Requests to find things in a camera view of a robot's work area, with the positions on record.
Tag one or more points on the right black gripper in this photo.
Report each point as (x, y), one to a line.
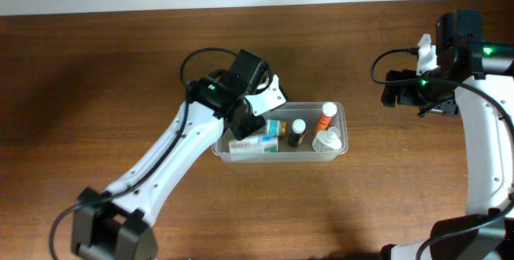
(390, 90)

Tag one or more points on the white green medicine box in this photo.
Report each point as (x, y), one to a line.
(255, 144)

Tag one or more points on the tiger balm glass jar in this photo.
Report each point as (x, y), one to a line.
(275, 127)

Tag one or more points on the orange tube white cap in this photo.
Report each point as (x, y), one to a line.
(328, 111)

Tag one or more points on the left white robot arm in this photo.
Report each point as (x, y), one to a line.
(117, 223)

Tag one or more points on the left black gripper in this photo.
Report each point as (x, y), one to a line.
(249, 123)

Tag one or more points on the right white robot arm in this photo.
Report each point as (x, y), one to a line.
(461, 73)

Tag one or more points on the clear plastic container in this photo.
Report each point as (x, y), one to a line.
(307, 111)

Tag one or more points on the white plastic bottle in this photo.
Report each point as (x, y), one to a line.
(327, 140)

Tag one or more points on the dark brown bottle white cap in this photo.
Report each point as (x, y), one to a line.
(296, 135)

